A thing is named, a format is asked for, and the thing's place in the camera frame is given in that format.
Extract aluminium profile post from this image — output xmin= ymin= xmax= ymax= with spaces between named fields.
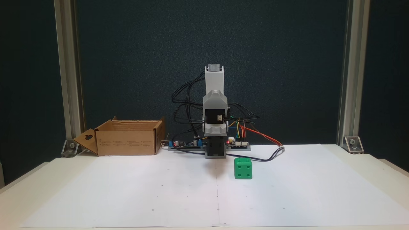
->
xmin=53 ymin=0 xmax=85 ymax=151
xmin=336 ymin=0 xmax=371 ymax=148

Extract metal corner bracket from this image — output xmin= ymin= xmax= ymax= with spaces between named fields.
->
xmin=343 ymin=135 xmax=365 ymax=155
xmin=61 ymin=139 xmax=80 ymax=158

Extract orange jumper wire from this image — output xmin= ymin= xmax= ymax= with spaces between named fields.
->
xmin=240 ymin=121 xmax=283 ymax=147

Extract green dice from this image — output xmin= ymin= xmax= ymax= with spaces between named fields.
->
xmin=234 ymin=157 xmax=253 ymax=180

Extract circuit board with jumper pins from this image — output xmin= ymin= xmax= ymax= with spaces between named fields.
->
xmin=226 ymin=137 xmax=251 ymax=151

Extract black cable with white connector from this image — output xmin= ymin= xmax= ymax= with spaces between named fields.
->
xmin=171 ymin=145 xmax=285 ymax=162

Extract red jumper wire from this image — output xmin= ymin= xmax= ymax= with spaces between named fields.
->
xmin=240 ymin=125 xmax=283 ymax=148

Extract grey pivoting gripper jaw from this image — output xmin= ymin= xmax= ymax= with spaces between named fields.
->
xmin=204 ymin=124 xmax=228 ymax=135

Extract black servo cable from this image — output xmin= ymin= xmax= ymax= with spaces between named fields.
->
xmin=227 ymin=102 xmax=260 ymax=122
xmin=172 ymin=72 xmax=207 ymax=150

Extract brown cardboard box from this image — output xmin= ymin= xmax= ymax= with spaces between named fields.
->
xmin=73 ymin=116 xmax=166 ymax=157

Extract green jumper wire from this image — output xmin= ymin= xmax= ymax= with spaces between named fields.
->
xmin=228 ymin=115 xmax=240 ymax=139

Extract blue circuit board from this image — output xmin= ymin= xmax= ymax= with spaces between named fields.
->
xmin=168 ymin=137 xmax=206 ymax=151

